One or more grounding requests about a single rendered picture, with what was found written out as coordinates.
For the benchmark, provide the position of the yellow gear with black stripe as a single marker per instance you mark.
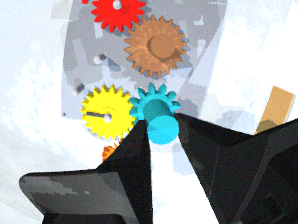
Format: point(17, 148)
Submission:
point(112, 102)

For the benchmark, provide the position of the grey board with pegs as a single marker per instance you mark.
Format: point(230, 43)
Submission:
point(93, 56)

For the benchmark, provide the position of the tan gear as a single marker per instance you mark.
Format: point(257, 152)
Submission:
point(155, 46)

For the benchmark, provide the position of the cyan gear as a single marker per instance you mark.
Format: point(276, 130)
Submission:
point(156, 109)

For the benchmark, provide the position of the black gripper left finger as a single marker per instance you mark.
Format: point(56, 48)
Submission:
point(121, 184)

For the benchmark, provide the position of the red gear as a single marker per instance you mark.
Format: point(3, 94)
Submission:
point(117, 18)

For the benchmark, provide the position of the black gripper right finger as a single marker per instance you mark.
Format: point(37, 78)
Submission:
point(230, 164)

